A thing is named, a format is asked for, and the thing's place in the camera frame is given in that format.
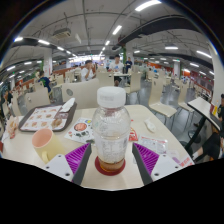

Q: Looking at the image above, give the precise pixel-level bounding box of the clear plastic bag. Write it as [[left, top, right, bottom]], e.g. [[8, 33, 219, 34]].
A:
[[137, 134, 169, 155]]

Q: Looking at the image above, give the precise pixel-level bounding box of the white red printed leaflet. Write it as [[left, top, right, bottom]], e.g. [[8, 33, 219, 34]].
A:
[[166, 149, 196, 169]]

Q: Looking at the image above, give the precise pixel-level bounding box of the colourful printed paper sheet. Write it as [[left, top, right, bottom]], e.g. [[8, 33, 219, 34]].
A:
[[64, 117, 95, 144]]

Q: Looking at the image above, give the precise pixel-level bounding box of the small red packet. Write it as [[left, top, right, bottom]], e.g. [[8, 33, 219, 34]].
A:
[[128, 127, 139, 142]]

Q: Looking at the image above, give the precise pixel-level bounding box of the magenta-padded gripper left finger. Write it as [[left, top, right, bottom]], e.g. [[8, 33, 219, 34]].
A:
[[43, 142, 93, 186]]

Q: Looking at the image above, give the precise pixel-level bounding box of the ceiling air conditioner unit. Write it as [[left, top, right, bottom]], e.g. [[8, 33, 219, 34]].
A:
[[52, 27, 73, 41]]

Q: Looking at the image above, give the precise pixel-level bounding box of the white paper napkin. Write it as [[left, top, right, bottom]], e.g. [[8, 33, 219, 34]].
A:
[[59, 97, 77, 113]]

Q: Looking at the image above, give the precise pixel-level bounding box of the printed paper tray liner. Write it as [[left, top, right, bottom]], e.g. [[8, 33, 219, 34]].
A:
[[20, 105, 69, 131]]

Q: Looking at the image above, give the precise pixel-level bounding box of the flat round red coaster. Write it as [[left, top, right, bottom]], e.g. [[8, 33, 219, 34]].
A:
[[94, 155, 127, 177]]

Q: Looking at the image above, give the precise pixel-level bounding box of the person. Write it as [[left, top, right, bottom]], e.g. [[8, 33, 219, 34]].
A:
[[124, 56, 134, 75], [37, 70, 53, 94], [191, 93, 224, 162], [108, 54, 125, 87], [2, 89, 14, 108], [80, 59, 98, 82]]

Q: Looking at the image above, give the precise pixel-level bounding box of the crumpled white napkin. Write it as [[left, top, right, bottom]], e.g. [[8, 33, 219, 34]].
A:
[[143, 118, 157, 134]]

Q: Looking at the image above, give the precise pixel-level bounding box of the clear white-capped drink bottle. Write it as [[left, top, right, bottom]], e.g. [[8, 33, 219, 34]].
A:
[[91, 86, 132, 174]]

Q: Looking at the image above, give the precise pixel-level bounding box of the pale yellow mug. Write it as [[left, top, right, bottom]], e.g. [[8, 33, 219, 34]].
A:
[[31, 128, 66, 164]]

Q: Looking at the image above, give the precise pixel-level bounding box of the group of ceiling lights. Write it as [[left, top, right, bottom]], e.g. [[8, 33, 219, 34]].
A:
[[6, 0, 216, 76]]

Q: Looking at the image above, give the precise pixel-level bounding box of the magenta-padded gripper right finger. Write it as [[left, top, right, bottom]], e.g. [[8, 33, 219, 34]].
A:
[[131, 142, 183, 186]]

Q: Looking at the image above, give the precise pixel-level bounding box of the group of cream chairs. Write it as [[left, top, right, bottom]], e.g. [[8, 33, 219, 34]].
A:
[[1, 64, 208, 128]]

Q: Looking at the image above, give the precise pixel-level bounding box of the crumpled paper food bag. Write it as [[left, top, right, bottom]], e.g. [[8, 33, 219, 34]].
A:
[[4, 115, 20, 140]]

